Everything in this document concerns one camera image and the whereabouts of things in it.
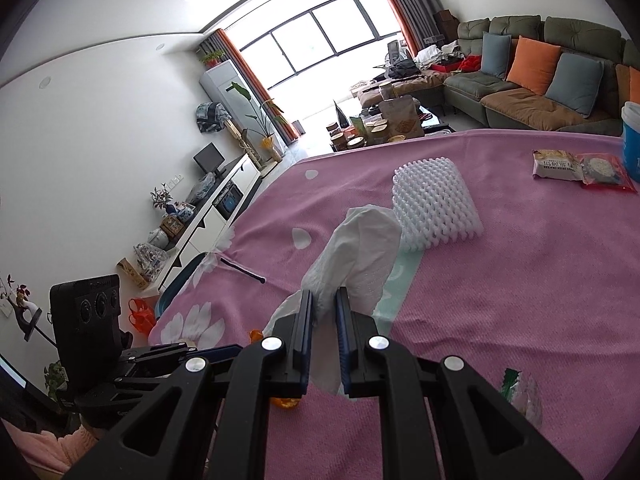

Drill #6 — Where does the black coffee table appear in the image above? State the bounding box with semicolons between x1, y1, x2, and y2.
327;105;456;153

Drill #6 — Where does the beige snack packet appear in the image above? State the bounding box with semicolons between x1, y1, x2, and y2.
531;149;586;182

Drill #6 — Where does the white foam net sleeve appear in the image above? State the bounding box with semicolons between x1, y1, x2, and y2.
391;156;485;253

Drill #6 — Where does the clear glass ornament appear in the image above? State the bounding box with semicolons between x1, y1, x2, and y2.
134;242;171;281

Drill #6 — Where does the person's left forearm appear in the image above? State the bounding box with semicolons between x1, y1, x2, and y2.
0;417;101;476

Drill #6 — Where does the brown padded daybed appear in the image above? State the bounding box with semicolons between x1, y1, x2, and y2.
357;70;451;108

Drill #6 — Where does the red snack packet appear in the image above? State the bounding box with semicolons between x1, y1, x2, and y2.
579;152;638;193

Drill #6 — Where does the green sofa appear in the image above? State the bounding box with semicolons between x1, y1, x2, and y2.
442;16;640;136

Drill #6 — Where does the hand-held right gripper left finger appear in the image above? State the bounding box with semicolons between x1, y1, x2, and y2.
62;287;317;480

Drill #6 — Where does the teal plastic bin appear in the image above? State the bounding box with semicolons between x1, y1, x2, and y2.
155;255;206;318

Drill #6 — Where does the brown patterned box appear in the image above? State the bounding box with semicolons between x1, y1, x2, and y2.
116;257;150;291

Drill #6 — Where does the clear plastic wrapper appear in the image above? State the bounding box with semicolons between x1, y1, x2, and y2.
500;367;543;428

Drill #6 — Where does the pink floral blanket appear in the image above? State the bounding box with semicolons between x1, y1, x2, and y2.
149;129;640;480

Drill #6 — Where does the dark furniture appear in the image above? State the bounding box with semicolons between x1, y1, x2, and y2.
0;355;56;431

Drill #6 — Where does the brown paper bag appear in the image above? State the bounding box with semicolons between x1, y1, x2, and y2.
377;97;426;141

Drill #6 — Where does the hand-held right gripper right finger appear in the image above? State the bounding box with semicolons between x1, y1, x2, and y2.
334;286;583;480

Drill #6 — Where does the large leaf floor plant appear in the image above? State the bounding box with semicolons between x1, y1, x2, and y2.
227;81;291;153

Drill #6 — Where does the thin black stick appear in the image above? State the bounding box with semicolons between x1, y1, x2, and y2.
219;257;267;285

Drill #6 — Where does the white paper tissue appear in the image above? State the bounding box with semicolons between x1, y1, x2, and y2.
262;204;403;396

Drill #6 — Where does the blue and white tub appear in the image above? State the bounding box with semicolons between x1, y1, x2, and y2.
620;101;640;181

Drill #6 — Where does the small blue grey cushion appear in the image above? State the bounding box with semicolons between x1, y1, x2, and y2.
480;32;513;78

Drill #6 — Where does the black tiered stand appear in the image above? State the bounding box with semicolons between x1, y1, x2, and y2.
10;305;58;346

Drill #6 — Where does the pile of pale clothes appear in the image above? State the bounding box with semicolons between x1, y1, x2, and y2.
415;42;463;68

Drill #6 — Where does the blue white vase with plant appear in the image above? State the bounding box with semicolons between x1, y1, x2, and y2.
150;186;178;216

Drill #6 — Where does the white TV cabinet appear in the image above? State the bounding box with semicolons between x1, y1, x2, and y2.
157;152;262;291

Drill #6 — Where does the orange cushion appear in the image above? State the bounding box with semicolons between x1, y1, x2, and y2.
506;36;562;96

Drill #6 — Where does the orange plastic bag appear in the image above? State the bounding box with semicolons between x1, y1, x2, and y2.
127;297;161;336

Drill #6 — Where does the white vase with red branches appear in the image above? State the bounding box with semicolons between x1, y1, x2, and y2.
0;274;43;333

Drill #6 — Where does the wooden plant stand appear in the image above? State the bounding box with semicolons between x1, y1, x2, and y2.
227;120;283;171

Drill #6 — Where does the large window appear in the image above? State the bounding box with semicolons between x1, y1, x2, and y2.
232;0;406;91

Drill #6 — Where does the clear bag of items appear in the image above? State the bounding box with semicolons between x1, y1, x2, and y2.
186;174;217;205

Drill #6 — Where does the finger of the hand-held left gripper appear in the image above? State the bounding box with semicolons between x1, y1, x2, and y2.
117;342;246;378

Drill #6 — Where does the large blue grey cushion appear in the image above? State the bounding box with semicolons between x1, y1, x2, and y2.
545;52;605;118

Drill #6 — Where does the black monitor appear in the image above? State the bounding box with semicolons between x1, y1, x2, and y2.
193;142;226;177

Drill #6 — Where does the orange and grey curtain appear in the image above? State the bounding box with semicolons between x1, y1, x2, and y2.
192;29;301;143
365;0;436;56

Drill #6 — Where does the white standing air conditioner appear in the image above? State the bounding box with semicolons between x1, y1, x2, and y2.
199;59;283;158

